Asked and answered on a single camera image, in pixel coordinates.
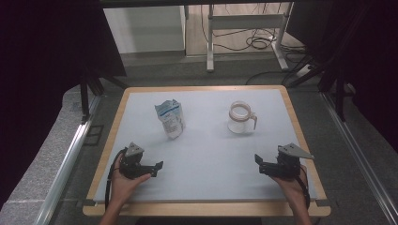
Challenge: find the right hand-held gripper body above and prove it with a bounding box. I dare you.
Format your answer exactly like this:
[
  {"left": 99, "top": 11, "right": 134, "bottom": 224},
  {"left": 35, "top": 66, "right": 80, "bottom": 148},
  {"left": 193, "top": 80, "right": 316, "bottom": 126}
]
[{"left": 263, "top": 142, "right": 315, "bottom": 180}]

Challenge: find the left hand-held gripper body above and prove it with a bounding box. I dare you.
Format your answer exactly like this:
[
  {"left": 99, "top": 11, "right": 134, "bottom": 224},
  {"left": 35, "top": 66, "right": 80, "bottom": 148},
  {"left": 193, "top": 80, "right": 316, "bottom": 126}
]
[{"left": 118, "top": 142, "right": 158, "bottom": 180}]

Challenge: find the person's right hand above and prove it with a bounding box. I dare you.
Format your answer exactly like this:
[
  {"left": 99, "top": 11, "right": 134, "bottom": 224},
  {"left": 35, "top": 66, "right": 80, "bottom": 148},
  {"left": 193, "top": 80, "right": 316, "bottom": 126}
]
[{"left": 269, "top": 164, "right": 312, "bottom": 209}]

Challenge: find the person's left hand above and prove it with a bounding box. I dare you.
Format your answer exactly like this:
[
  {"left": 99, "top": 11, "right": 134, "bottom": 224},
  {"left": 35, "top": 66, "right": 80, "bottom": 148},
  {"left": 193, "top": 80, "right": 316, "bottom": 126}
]
[{"left": 109, "top": 162, "right": 153, "bottom": 206}]

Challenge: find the light grey table mat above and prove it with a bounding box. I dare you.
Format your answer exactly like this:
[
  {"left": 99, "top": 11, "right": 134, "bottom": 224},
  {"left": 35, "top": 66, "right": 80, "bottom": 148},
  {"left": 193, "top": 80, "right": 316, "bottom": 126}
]
[{"left": 93, "top": 88, "right": 318, "bottom": 203}]

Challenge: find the wooden table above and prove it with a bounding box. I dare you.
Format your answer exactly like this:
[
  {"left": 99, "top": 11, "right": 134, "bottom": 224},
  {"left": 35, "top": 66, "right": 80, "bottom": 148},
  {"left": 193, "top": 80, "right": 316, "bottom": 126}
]
[{"left": 82, "top": 84, "right": 332, "bottom": 218}]

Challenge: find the black square floor plate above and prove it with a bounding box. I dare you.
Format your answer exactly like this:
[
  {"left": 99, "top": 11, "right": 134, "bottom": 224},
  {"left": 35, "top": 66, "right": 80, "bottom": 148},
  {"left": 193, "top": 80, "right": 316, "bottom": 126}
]
[{"left": 83, "top": 124, "right": 105, "bottom": 147}]

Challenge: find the black tripod stand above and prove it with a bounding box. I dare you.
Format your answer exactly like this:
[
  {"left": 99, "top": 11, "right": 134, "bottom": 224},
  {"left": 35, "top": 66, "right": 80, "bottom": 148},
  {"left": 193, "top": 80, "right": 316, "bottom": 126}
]
[{"left": 79, "top": 67, "right": 128, "bottom": 124}]

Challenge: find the black metal stand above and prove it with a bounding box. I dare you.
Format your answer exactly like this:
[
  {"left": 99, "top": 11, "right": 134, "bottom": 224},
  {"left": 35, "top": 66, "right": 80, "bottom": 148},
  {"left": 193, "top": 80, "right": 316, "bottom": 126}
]
[{"left": 281, "top": 52, "right": 355, "bottom": 124}]

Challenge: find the white power strip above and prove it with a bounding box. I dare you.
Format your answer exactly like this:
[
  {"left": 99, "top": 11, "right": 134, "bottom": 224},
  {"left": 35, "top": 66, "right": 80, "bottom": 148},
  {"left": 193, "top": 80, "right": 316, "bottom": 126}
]
[{"left": 295, "top": 63, "right": 314, "bottom": 78}]

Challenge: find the black curtain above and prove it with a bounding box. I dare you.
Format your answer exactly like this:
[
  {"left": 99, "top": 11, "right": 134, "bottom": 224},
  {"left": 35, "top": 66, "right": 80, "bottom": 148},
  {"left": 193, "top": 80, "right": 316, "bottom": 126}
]
[
  {"left": 0, "top": 0, "right": 128, "bottom": 209},
  {"left": 285, "top": 0, "right": 398, "bottom": 154}
]

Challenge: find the white cabinet panel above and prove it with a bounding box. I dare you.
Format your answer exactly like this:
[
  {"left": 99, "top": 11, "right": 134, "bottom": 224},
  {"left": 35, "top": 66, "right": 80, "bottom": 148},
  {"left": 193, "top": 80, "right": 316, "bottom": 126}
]
[{"left": 102, "top": 5, "right": 187, "bottom": 54}]

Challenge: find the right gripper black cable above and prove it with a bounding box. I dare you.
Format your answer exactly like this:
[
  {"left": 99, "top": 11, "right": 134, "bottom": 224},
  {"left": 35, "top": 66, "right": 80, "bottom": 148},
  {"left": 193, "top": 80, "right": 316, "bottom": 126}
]
[{"left": 295, "top": 164, "right": 312, "bottom": 210}]

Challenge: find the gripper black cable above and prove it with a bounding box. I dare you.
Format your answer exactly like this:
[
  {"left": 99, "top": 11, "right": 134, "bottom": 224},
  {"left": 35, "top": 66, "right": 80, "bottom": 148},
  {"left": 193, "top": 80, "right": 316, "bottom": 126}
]
[
  {"left": 104, "top": 147, "right": 128, "bottom": 211},
  {"left": 295, "top": 164, "right": 312, "bottom": 210}
]

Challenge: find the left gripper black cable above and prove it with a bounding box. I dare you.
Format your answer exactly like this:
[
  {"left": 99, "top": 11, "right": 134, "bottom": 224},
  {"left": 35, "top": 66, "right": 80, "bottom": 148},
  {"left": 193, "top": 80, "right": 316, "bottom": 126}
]
[{"left": 104, "top": 147, "right": 128, "bottom": 211}]

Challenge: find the aluminium floor rail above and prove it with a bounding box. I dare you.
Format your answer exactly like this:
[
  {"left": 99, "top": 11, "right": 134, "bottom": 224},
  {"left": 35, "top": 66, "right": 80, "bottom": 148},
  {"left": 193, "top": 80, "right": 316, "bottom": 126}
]
[
  {"left": 321, "top": 91, "right": 398, "bottom": 225},
  {"left": 33, "top": 95, "right": 101, "bottom": 225}
]

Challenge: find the long black floor cable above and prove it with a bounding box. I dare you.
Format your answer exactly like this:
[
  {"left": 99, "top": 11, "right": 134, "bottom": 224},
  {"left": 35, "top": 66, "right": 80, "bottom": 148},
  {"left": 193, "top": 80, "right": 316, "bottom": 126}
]
[{"left": 245, "top": 70, "right": 302, "bottom": 86}]

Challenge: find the black floor cable tangle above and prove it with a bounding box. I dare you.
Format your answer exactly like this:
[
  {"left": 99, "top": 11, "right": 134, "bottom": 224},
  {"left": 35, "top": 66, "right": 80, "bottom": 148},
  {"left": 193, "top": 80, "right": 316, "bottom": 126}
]
[{"left": 200, "top": 3, "right": 310, "bottom": 54}]

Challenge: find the white metal desk frame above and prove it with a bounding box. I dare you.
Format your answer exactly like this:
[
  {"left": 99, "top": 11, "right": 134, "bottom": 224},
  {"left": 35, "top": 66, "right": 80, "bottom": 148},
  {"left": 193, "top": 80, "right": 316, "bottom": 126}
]
[{"left": 206, "top": 2, "right": 296, "bottom": 73}]

